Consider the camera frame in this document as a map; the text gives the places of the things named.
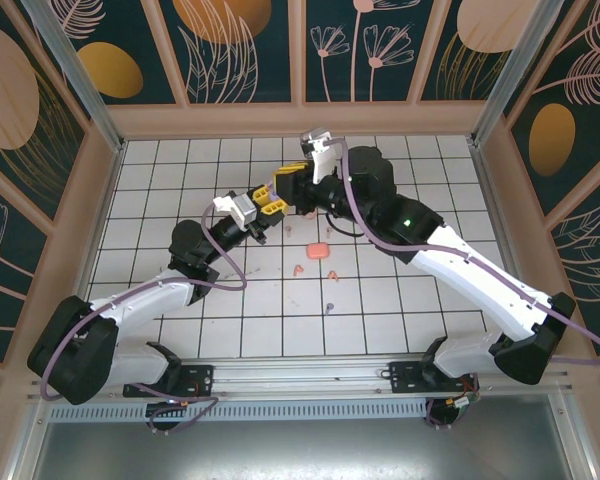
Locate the grey metal panel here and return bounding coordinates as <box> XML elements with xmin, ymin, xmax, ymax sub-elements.
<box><xmin>9</xmin><ymin>394</ymin><xmax>596</xmax><ymax>480</ymax></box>

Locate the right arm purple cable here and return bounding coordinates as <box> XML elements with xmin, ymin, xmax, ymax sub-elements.
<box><xmin>324</xmin><ymin>138</ymin><xmax>600</xmax><ymax>430</ymax></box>

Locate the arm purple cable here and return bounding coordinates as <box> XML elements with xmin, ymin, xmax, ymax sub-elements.
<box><xmin>324</xmin><ymin>138</ymin><xmax>600</xmax><ymax>430</ymax></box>
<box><xmin>39</xmin><ymin>205</ymin><xmax>249</xmax><ymax>437</ymax></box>

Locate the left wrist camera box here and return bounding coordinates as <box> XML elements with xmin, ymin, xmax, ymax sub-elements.
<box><xmin>213</xmin><ymin>192</ymin><xmax>257</xmax><ymax>226</ymax></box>

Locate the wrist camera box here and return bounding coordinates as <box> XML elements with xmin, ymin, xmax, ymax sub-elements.
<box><xmin>213</xmin><ymin>192</ymin><xmax>257</xmax><ymax>226</ymax></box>
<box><xmin>299</xmin><ymin>125</ymin><xmax>342</xmax><ymax>185</ymax></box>

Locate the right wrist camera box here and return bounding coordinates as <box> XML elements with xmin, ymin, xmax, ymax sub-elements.
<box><xmin>299</xmin><ymin>125</ymin><xmax>342</xmax><ymax>185</ymax></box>

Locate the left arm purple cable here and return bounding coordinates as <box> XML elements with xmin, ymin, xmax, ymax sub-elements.
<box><xmin>39</xmin><ymin>205</ymin><xmax>249</xmax><ymax>437</ymax></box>

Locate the aluminium side rail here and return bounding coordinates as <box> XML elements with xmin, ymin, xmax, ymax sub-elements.
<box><xmin>465</xmin><ymin>135</ymin><xmax>551</xmax><ymax>357</ymax></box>

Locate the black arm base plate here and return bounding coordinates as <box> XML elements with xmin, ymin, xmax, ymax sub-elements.
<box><xmin>122</xmin><ymin>364</ymin><xmax>216</xmax><ymax>399</ymax></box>
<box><xmin>388</xmin><ymin>360</ymin><xmax>481</xmax><ymax>396</ymax></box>

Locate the power connector with wires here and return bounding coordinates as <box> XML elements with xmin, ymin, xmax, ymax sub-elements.
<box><xmin>147</xmin><ymin>384</ymin><xmax>204</xmax><ymax>419</ymax></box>
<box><xmin>444</xmin><ymin>382</ymin><xmax>482</xmax><ymax>416</ymax></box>

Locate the aluminium mounting rail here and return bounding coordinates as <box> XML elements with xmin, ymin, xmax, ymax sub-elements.
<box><xmin>27</xmin><ymin>353</ymin><xmax>574</xmax><ymax>401</ymax></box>

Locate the aluminium frame post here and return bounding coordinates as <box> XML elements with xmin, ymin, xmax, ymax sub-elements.
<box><xmin>471</xmin><ymin>0</ymin><xmax>567</xmax><ymax>149</ymax></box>
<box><xmin>22</xmin><ymin>0</ymin><xmax>127</xmax><ymax>154</ymax></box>

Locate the slotted grey cable duct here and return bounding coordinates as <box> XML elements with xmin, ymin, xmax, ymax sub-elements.
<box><xmin>44</xmin><ymin>402</ymin><xmax>431</xmax><ymax>424</ymax></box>

